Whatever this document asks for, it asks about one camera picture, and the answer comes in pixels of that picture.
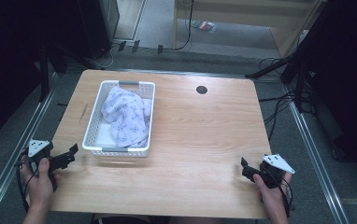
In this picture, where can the colourful packet on floor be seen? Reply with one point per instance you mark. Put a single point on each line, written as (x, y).
(204, 26)

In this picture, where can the person's left hand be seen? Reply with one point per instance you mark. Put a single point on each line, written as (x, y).
(41, 186)

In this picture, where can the aluminium floor rail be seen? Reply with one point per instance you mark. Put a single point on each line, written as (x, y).
(14, 149)
(318, 165)

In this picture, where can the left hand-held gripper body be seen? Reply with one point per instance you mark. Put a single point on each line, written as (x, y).
(38, 148)

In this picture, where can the white patterned cloth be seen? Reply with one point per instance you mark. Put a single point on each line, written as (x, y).
(126, 115)

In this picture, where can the black cabinet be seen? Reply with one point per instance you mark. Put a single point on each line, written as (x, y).
(95, 28)

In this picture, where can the black metal stand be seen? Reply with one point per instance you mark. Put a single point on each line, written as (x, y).
(295, 53)

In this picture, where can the white plastic basket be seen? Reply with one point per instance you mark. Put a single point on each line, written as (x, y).
(94, 130)

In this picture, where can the light wooden shelf unit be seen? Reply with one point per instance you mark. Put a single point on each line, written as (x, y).
(288, 18)

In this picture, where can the black power plug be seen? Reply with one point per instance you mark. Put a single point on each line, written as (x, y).
(121, 46)
(160, 49)
(135, 46)

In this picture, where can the black table grommet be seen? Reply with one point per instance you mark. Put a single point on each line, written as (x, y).
(201, 90)

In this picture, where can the person's right hand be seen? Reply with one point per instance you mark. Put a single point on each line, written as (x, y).
(271, 196)

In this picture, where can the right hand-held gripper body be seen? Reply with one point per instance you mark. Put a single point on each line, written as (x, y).
(274, 168)

